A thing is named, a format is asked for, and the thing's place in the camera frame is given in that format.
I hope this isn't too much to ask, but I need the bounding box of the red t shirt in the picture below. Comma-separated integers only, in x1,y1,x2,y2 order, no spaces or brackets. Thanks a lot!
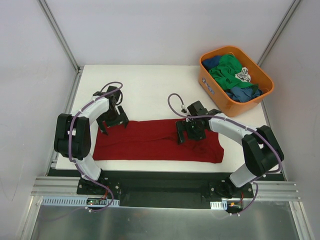
93,119,224,164

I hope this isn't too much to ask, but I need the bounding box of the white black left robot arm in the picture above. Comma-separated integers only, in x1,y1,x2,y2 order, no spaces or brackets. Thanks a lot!
54,83,129,195

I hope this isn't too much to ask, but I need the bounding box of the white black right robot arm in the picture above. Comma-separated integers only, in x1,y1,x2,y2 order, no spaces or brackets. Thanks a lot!
176,101,284,198

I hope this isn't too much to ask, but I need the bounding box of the green t shirt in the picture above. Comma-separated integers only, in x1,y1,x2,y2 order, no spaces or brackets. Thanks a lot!
208,54,259,92

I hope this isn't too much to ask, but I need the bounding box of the dark blue t shirt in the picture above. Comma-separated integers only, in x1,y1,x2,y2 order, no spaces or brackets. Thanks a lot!
201,55,222,71

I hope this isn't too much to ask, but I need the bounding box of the orange plastic bin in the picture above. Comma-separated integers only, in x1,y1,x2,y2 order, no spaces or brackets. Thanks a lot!
198,45,275,117

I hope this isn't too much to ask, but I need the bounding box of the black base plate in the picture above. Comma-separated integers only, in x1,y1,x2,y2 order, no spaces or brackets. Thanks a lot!
76,169,260,208

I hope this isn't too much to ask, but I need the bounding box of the left grey cable duct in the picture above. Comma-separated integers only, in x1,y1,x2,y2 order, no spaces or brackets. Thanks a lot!
42,196,120,208

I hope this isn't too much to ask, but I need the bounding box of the grey cable duct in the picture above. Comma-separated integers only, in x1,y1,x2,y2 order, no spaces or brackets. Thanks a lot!
42,196,120,208
210,200,228,211

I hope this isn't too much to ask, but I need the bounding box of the right grey cable duct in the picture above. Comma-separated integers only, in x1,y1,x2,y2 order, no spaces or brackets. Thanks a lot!
210,200,228,211

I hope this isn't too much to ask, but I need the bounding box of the aluminium frame rail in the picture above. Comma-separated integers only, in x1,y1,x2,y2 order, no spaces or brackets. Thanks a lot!
31,176,302,202

